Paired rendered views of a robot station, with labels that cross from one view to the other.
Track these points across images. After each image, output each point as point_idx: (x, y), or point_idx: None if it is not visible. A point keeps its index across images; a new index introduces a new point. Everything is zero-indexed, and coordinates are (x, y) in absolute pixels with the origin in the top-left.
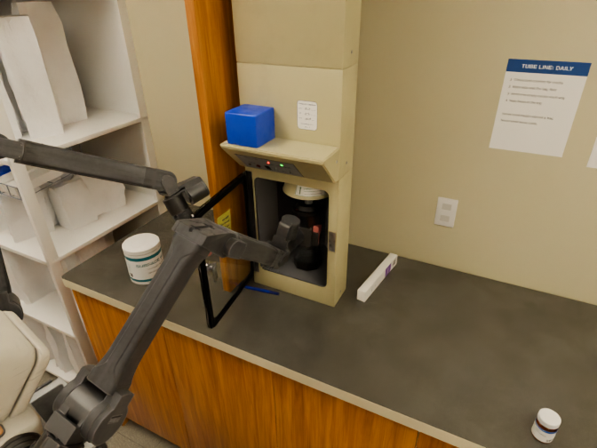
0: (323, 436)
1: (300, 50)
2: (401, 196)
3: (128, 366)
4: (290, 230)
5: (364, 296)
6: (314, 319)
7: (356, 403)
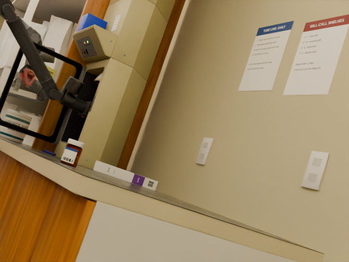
0: None
1: None
2: (186, 142)
3: None
4: (71, 81)
5: (96, 164)
6: (51, 155)
7: (5, 149)
